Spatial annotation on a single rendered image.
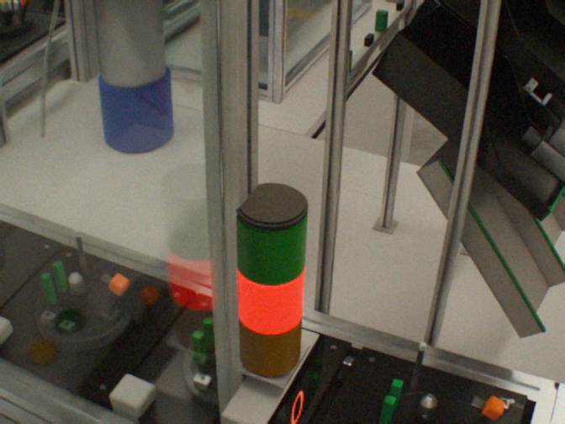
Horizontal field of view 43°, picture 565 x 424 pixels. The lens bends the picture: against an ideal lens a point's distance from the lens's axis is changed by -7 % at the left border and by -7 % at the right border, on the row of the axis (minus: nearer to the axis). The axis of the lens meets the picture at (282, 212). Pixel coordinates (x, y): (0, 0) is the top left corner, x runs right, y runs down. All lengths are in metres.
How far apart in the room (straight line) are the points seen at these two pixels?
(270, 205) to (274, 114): 1.23
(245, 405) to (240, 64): 0.28
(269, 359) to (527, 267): 0.60
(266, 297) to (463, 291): 0.80
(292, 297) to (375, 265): 0.79
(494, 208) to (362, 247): 0.35
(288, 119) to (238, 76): 1.26
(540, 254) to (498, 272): 0.14
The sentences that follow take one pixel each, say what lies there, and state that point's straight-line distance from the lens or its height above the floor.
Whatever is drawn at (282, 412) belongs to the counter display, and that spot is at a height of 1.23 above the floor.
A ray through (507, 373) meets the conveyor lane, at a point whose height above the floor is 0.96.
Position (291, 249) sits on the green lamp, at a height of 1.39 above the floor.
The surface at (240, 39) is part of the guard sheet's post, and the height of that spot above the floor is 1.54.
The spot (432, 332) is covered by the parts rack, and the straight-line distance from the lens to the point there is 1.10.
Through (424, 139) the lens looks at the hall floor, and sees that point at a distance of 3.39.
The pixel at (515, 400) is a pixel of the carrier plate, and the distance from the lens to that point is 1.02.
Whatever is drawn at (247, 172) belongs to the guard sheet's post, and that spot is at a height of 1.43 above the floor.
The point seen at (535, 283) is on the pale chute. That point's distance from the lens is 1.14.
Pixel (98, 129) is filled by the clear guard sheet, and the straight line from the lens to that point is 0.37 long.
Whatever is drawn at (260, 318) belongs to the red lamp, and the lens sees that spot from 0.57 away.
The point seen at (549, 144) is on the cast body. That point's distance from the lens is 0.95.
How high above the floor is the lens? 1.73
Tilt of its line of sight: 37 degrees down
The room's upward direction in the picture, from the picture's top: 1 degrees clockwise
